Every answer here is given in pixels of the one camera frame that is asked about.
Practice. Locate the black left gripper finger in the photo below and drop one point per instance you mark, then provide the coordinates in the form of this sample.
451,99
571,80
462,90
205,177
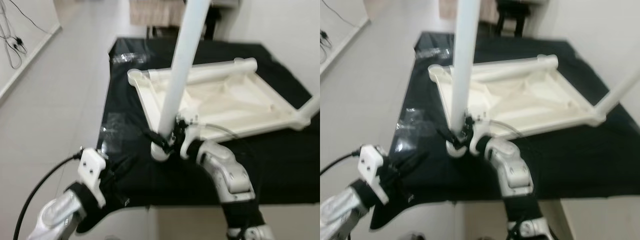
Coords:
410,160
127,167
121,162
417,165

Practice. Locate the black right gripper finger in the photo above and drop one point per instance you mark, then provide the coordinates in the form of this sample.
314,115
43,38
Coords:
154,136
450,135

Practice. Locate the white plastic children table top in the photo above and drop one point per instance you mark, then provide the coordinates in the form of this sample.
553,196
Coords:
240,100
540,95

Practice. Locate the black table cloth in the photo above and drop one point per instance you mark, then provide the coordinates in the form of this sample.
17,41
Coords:
575,165
150,185

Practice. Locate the clear plastic wrap piece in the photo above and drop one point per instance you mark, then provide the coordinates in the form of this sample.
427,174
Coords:
432,54
130,57
411,120
117,125

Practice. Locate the black stool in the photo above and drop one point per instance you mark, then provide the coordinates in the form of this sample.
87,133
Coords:
210,22
510,17

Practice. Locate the beige cloth covered table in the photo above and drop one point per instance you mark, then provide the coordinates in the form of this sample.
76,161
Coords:
447,10
155,12

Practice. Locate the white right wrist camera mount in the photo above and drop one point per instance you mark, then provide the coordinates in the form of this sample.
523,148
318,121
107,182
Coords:
186,142
475,142

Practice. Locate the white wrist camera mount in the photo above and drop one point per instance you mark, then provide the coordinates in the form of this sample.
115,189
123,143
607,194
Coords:
475,142
186,142
92,167
372,162

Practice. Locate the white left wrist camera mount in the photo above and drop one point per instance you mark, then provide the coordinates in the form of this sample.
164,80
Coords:
92,167
372,162

